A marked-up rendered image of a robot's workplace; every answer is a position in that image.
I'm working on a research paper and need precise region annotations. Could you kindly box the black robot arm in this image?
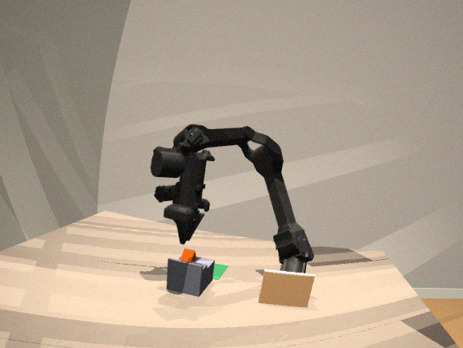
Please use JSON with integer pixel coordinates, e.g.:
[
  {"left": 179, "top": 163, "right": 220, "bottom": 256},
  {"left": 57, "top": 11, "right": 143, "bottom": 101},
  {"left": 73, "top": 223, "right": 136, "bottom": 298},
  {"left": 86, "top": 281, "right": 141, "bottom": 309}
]
[{"left": 150, "top": 124, "right": 314, "bottom": 273}]

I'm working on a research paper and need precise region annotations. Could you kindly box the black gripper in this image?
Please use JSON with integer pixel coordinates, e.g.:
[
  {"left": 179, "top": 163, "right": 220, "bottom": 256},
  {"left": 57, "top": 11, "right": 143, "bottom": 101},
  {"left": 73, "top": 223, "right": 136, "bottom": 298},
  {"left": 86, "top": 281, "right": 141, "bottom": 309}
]
[{"left": 163, "top": 178, "right": 210, "bottom": 245}]

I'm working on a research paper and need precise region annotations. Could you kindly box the orange l-shaped part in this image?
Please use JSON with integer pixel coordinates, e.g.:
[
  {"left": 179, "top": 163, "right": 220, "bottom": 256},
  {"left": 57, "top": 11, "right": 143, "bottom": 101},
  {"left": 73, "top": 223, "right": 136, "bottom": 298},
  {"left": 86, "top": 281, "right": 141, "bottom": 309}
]
[{"left": 180, "top": 248, "right": 196, "bottom": 262}]

